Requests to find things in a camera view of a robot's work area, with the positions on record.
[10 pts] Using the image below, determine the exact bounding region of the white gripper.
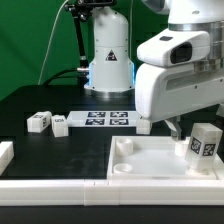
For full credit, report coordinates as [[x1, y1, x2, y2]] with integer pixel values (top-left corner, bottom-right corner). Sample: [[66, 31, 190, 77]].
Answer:
[[135, 29, 224, 141]]

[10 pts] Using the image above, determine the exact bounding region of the white square tabletop part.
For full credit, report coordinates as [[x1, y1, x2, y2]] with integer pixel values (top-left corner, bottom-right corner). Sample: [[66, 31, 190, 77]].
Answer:
[[107, 136, 224, 181]]

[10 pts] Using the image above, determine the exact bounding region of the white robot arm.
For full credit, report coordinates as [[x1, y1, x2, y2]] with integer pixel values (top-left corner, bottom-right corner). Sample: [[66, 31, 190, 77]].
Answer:
[[86, 0, 224, 134]]

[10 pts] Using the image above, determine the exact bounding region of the white U-shaped fence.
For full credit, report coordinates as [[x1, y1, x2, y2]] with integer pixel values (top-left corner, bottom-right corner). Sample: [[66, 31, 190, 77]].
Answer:
[[0, 140, 224, 207]]

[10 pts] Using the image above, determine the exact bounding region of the white marker base plate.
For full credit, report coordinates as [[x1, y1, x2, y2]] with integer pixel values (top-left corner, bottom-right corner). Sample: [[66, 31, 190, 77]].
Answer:
[[67, 111, 140, 127]]

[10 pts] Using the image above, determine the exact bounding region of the black cable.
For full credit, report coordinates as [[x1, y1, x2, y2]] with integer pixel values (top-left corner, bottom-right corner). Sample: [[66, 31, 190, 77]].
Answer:
[[43, 67, 84, 86]]

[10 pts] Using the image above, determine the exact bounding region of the black camera stand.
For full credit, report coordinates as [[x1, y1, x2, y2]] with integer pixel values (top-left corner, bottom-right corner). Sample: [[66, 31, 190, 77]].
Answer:
[[64, 0, 117, 68]]

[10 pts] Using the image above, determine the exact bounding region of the white cable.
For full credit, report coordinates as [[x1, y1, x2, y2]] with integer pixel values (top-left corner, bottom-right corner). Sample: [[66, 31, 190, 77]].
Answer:
[[37, 0, 70, 86]]

